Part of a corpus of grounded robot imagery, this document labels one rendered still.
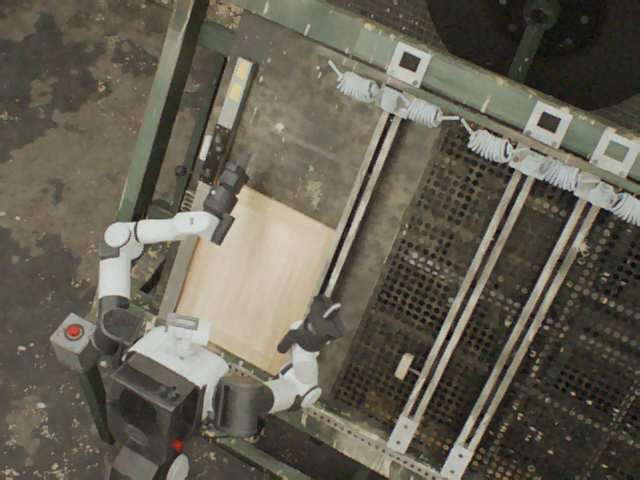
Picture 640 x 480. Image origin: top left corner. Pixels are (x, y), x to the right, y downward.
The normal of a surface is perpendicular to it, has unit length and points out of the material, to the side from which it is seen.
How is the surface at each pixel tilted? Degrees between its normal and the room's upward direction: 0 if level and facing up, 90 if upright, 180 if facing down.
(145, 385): 23
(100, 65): 0
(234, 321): 56
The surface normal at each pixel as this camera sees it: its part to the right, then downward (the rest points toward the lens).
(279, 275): -0.36, 0.26
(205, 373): 0.26, -0.80
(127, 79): 0.07, -0.57
